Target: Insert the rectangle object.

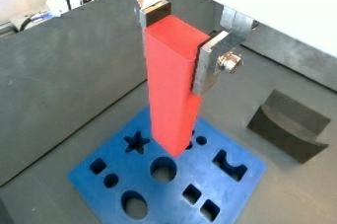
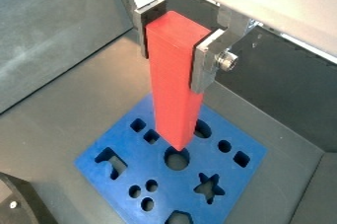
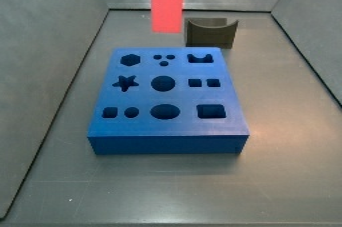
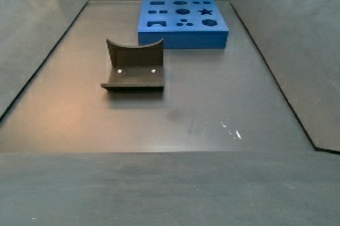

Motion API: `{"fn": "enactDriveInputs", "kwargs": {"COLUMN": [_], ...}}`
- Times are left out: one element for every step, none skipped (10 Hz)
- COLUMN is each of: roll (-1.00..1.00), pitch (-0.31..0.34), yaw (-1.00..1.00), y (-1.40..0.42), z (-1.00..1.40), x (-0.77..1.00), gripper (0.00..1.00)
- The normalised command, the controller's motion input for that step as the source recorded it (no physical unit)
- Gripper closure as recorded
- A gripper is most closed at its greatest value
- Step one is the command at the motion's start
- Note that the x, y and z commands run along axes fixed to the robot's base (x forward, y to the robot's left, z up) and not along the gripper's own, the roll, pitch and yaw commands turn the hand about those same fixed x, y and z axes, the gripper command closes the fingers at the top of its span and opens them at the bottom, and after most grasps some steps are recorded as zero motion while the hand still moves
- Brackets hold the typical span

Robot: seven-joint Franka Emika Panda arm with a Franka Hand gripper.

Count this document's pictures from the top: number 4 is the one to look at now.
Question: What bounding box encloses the blue shape sorter block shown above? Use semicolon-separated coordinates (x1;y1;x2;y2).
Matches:
139;0;229;49

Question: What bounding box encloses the black curved holder bracket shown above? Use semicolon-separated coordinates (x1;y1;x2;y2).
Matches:
102;40;166;91

